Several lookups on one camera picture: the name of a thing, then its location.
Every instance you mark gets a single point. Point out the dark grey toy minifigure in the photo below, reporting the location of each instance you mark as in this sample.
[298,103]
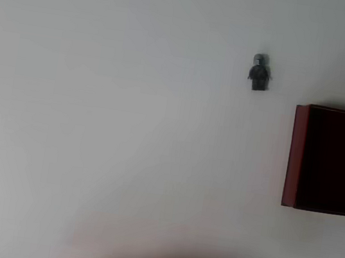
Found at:
[260,74]

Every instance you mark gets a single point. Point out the dark red open box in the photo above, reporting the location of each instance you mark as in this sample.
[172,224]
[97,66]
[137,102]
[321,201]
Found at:
[333,162]

